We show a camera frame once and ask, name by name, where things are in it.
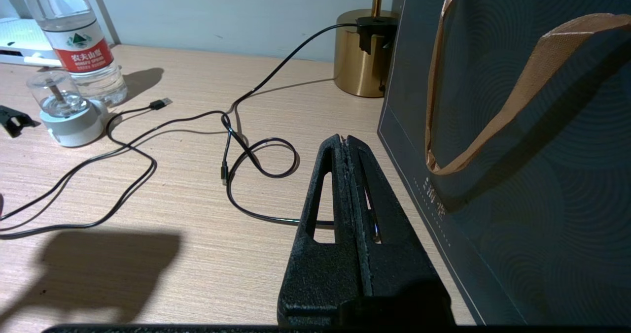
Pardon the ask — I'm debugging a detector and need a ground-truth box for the clear water bottle red cap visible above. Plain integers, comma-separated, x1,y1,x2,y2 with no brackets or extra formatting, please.
22,0,129,107

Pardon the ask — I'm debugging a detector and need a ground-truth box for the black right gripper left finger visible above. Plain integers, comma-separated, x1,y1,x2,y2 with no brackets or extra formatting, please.
277,135,369,326

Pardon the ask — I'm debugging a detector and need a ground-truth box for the black block on lamp base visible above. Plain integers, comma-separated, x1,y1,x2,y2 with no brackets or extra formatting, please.
356,15,399,55

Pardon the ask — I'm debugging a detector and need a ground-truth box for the black USB cable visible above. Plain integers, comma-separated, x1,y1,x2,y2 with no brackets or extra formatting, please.
0,97,300,240

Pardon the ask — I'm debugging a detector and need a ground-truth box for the dark blue gift bag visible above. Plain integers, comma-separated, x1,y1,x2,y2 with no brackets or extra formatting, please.
377,0,631,326

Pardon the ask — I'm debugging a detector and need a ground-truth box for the black lamp power cord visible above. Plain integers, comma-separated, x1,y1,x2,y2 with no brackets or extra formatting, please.
220,23,360,227

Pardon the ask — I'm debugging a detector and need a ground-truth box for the brass desk lamp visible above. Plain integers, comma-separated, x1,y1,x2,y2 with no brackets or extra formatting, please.
334,0,402,98

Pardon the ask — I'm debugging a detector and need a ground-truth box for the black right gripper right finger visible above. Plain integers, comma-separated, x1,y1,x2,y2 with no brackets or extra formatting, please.
340,135,455,326

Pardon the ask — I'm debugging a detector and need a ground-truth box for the small white clear-dome humidifier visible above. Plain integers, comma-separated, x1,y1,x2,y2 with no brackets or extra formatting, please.
27,70,105,148

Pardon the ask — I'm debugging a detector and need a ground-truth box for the white wifi router with antennas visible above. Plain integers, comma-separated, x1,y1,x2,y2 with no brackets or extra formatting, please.
0,15,62,68

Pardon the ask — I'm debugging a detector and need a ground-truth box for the small black plastic clip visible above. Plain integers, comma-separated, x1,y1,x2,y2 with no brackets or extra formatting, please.
0,105,39,137

